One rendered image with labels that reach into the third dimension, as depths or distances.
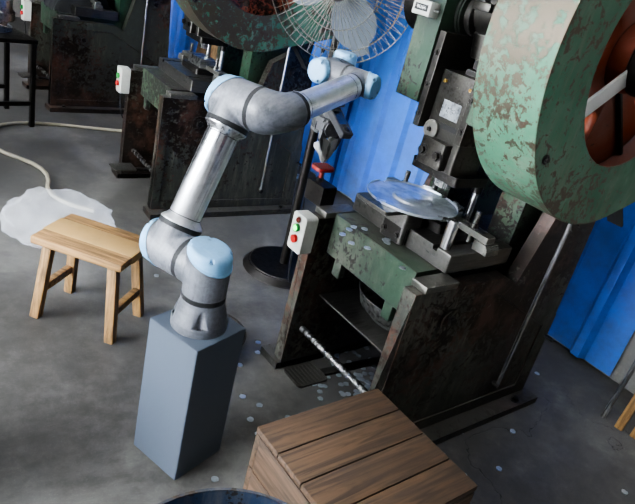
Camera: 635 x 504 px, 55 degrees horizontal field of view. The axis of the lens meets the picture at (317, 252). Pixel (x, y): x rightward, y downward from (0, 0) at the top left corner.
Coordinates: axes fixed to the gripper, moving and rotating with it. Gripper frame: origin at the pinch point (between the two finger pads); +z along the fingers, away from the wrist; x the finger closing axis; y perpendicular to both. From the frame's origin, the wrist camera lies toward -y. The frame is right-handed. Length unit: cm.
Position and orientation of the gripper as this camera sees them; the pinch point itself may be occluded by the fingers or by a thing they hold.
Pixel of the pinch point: (324, 160)
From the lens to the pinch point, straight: 206.1
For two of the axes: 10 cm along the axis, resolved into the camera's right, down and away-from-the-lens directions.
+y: -5.7, -4.8, 6.7
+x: -7.9, 0.9, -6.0
